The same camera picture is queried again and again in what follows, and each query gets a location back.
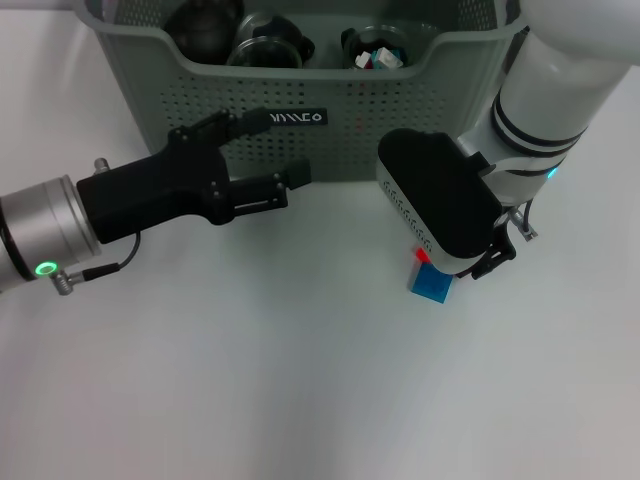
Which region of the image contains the black round teapot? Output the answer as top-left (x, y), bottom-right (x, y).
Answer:
top-left (163, 0), bottom-right (242, 65)

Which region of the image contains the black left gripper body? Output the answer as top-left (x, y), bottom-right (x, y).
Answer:
top-left (77, 124), bottom-right (236, 245)

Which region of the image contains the grey-green perforated storage bin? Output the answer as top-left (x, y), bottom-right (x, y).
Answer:
top-left (72, 0), bottom-right (536, 182)

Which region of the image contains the blue toy brick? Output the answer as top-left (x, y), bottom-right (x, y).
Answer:
top-left (407, 262), bottom-right (455, 305)

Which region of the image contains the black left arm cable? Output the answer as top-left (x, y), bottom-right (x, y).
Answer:
top-left (52, 233), bottom-right (142, 297)

